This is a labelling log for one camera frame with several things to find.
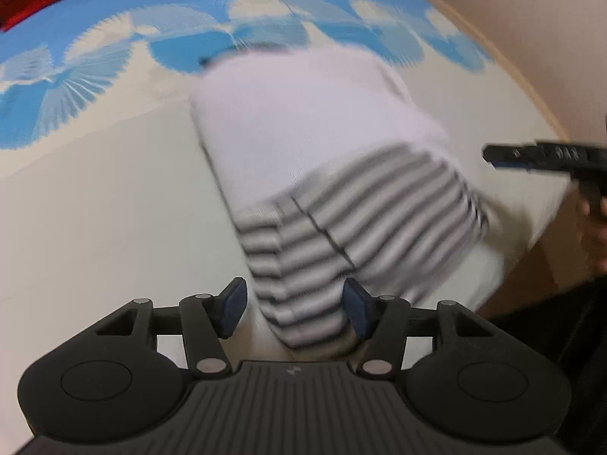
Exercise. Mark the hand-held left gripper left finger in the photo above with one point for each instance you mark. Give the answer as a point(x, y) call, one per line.
point(233, 305)

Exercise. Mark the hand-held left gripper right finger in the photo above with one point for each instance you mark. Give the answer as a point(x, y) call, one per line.
point(355, 309)

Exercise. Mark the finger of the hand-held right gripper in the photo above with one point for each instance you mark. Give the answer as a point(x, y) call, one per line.
point(531, 156)

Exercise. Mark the black white striped shirt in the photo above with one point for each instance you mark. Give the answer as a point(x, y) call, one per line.
point(322, 151)

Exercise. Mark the person's right hand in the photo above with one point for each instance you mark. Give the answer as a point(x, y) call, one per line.
point(598, 249)

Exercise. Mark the blue white patterned bedsheet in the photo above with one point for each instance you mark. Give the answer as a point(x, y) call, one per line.
point(95, 222)

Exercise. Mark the wooden bed frame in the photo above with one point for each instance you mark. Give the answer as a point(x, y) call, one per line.
point(531, 265)

